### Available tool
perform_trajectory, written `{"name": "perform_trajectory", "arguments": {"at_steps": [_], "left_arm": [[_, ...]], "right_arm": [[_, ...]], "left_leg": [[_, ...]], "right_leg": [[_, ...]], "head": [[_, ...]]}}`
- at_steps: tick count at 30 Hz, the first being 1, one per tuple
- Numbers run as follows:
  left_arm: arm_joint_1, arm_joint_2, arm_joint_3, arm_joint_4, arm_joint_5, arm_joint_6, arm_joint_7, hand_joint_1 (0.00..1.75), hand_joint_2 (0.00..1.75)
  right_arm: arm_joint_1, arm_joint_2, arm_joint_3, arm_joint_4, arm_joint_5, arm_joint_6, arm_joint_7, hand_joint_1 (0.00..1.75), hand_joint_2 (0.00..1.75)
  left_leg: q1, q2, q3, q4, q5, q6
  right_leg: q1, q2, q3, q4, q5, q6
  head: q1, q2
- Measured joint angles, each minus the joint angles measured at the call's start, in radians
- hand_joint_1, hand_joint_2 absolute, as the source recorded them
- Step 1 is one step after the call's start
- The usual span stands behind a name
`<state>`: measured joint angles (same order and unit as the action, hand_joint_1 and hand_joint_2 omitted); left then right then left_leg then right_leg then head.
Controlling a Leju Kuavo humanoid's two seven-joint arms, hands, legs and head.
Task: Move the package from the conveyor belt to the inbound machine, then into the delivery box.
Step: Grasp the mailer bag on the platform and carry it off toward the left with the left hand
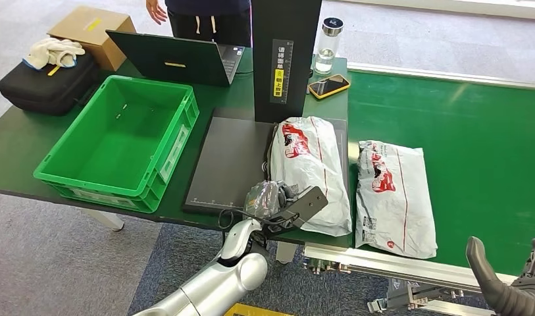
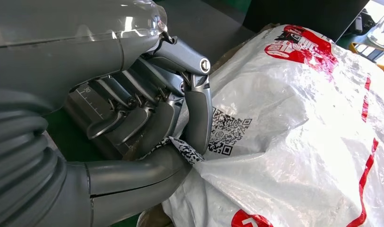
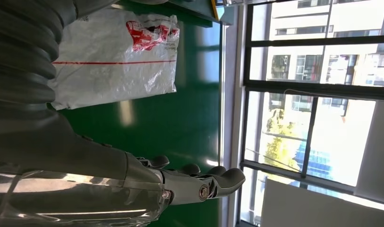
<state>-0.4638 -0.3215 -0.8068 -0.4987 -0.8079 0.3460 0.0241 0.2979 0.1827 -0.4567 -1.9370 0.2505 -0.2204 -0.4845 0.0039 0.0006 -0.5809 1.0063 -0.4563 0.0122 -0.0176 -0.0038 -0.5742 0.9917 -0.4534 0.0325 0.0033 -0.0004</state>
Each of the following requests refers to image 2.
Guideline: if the black scanner column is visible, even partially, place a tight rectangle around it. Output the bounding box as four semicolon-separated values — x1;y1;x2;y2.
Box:
243;0;371;43

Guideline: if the white plastic courier bag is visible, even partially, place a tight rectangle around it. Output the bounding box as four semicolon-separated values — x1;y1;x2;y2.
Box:
137;24;384;227

